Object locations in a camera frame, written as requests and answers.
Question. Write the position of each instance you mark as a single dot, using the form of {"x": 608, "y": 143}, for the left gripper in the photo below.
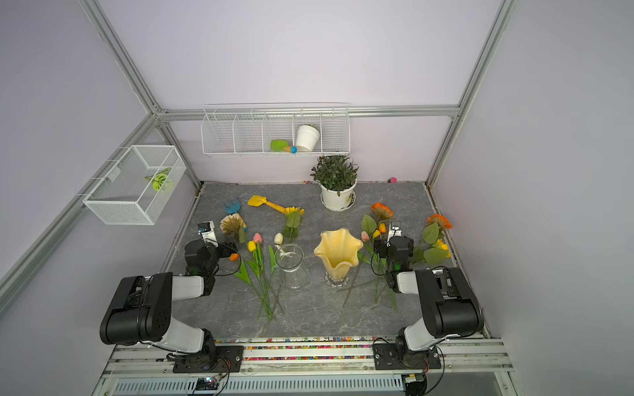
{"x": 224, "y": 246}

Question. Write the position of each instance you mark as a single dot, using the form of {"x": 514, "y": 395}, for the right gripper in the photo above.
{"x": 385, "y": 247}

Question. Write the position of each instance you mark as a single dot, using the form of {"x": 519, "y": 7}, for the orange gerbera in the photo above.
{"x": 436, "y": 227}
{"x": 378, "y": 213}

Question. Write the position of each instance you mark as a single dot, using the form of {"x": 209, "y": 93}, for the cream gerbera flower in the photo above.
{"x": 233, "y": 226}

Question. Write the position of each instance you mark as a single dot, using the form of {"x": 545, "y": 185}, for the yellow fluted vase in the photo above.
{"x": 338, "y": 250}

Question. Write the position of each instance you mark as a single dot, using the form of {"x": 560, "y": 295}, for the clear glass vase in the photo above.
{"x": 290, "y": 262}

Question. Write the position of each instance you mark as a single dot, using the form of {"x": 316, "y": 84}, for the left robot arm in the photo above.
{"x": 140, "y": 312}

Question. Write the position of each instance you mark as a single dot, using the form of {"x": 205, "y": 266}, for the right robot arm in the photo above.
{"x": 448, "y": 305}

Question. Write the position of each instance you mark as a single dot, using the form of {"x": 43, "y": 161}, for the yellow gerbera right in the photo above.
{"x": 436, "y": 253}

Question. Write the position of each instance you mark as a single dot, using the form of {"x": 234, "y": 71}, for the blue toy rake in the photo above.
{"x": 232, "y": 207}

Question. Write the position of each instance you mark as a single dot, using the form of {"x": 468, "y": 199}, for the pink tulip left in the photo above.
{"x": 257, "y": 238}

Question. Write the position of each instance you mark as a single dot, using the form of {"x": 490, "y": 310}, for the yellow toy shovel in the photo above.
{"x": 256, "y": 201}

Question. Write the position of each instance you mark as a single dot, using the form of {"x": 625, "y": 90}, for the white tulip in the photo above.
{"x": 270, "y": 269}

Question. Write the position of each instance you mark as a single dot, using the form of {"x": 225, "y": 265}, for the potted green plant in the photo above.
{"x": 337, "y": 176}

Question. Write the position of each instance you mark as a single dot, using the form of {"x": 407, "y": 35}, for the yellow sunflower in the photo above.
{"x": 290, "y": 231}

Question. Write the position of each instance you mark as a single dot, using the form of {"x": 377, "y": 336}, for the green toy shovel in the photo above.
{"x": 279, "y": 146}

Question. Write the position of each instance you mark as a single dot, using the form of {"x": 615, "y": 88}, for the white empty pot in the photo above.
{"x": 307, "y": 138}

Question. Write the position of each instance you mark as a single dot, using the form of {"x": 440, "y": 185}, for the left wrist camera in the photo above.
{"x": 207, "y": 232}

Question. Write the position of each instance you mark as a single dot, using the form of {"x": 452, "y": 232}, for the small white wire basket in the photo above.
{"x": 124, "y": 197}

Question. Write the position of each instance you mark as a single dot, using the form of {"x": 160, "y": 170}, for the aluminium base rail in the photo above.
{"x": 320, "y": 366}

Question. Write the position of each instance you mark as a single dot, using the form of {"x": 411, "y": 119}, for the aluminium frame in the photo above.
{"x": 25, "y": 270}

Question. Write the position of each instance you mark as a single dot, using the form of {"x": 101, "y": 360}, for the long white wire basket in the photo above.
{"x": 247, "y": 129}

